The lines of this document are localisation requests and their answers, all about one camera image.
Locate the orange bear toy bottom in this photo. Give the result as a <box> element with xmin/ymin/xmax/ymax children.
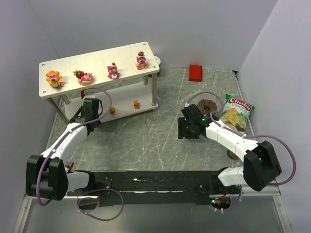
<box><xmin>109</xmin><ymin>106</ymin><xmax>116</xmax><ymax>115</ymax></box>

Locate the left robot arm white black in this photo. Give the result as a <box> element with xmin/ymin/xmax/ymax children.
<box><xmin>25</xmin><ymin>98</ymin><xmax>103</xmax><ymax>200</ymax></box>

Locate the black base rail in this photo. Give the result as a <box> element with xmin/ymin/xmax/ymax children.
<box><xmin>68</xmin><ymin>171</ymin><xmax>239</xmax><ymax>207</ymax></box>

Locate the brown green wrapped roll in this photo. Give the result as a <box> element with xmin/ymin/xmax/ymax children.
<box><xmin>197</xmin><ymin>99</ymin><xmax>217</xmax><ymax>116</ymax></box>

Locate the red block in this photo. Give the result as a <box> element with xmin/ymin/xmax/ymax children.
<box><xmin>189</xmin><ymin>64</ymin><xmax>203</xmax><ymax>82</ymax></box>

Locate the brown jar with lid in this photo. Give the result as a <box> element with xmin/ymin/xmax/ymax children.
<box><xmin>226</xmin><ymin>150</ymin><xmax>240</xmax><ymax>160</ymax></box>

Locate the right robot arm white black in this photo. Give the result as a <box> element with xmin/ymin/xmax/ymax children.
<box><xmin>178</xmin><ymin>104</ymin><xmax>282</xmax><ymax>192</ymax></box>

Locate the white two-tier shelf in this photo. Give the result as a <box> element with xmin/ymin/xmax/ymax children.
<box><xmin>38</xmin><ymin>41</ymin><xmax>160</xmax><ymax>123</ymax></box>

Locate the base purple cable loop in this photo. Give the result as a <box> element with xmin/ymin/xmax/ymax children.
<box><xmin>77</xmin><ymin>189</ymin><xmax>125</xmax><ymax>222</ymax></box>

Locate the pink bear strawberry cake toy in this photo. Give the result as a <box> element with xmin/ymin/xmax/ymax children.
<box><xmin>135</xmin><ymin>51</ymin><xmax>148</xmax><ymax>70</ymax></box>

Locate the green cassava chips bag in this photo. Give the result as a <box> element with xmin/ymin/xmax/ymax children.
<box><xmin>221</xmin><ymin>94</ymin><xmax>255</xmax><ymax>134</ymax></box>

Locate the brown snack bar wrapper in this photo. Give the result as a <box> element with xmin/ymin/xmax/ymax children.
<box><xmin>65</xmin><ymin>162</ymin><xmax>74</xmax><ymax>173</ymax></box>

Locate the pink bear cupcake toy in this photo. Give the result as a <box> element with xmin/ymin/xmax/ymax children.
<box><xmin>107</xmin><ymin>62</ymin><xmax>120</xmax><ymax>79</ymax></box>

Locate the white round object behind shelf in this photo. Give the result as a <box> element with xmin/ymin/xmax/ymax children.
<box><xmin>154</xmin><ymin>56</ymin><xmax>161</xmax><ymax>76</ymax></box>

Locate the orange bear toy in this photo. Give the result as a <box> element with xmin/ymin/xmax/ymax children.
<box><xmin>133</xmin><ymin>100</ymin><xmax>140</xmax><ymax>109</ymax></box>
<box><xmin>109</xmin><ymin>106</ymin><xmax>116</xmax><ymax>115</ymax></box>

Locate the pink bear donut toy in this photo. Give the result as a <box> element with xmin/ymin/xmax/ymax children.
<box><xmin>73</xmin><ymin>70</ymin><xmax>94</xmax><ymax>86</ymax></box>

